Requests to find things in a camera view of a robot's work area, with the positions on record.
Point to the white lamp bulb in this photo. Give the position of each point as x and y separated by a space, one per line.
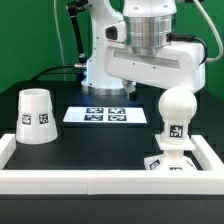
177 107

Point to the white marker tag sheet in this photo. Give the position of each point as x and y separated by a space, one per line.
114 115

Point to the white lamp shade cone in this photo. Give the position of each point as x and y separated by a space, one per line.
35 123

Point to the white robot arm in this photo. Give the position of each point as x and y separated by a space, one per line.
139 45

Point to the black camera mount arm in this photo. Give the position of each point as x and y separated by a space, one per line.
73 8

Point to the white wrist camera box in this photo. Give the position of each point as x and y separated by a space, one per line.
116 33

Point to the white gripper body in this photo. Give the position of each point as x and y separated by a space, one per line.
178 64

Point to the white lamp base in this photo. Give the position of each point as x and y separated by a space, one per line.
172 156

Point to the white U-shaped fence frame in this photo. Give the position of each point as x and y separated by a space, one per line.
209 180

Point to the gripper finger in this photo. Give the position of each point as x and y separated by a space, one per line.
130 89

